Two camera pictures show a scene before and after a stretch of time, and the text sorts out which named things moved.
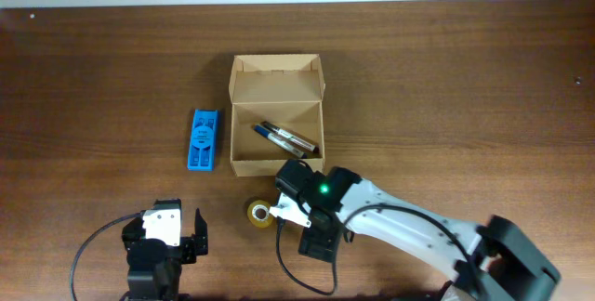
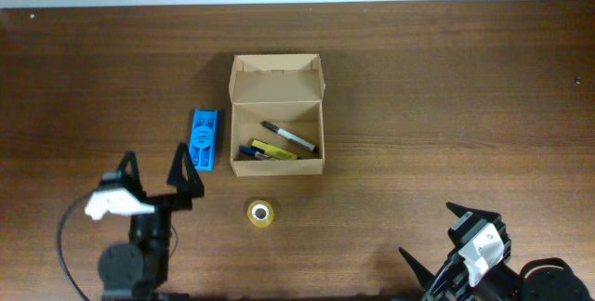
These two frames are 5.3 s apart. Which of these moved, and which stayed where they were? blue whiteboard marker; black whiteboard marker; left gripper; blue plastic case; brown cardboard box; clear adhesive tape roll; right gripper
Moved: left gripper; right gripper; blue whiteboard marker
Stayed: clear adhesive tape roll; blue plastic case; black whiteboard marker; brown cardboard box
